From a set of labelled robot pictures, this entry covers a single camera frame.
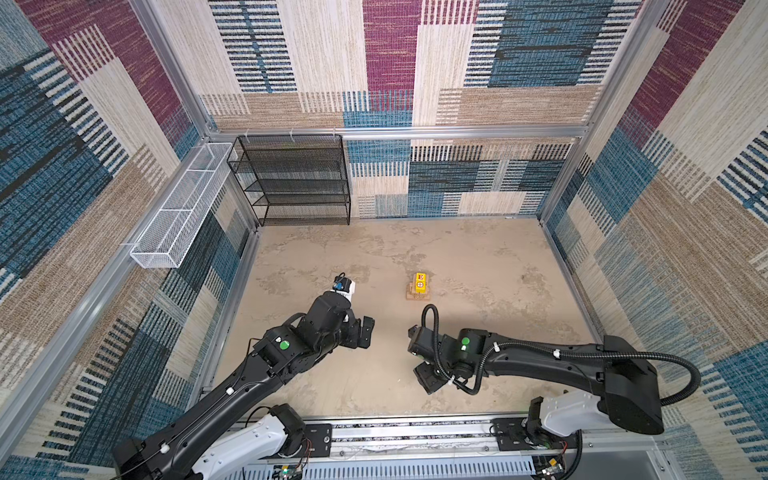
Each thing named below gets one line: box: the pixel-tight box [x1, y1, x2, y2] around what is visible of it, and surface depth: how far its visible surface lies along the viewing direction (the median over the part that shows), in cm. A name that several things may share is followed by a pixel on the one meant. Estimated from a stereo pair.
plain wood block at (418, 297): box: [406, 293, 431, 301], surface depth 98 cm
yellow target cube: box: [415, 272, 427, 294], surface depth 96 cm
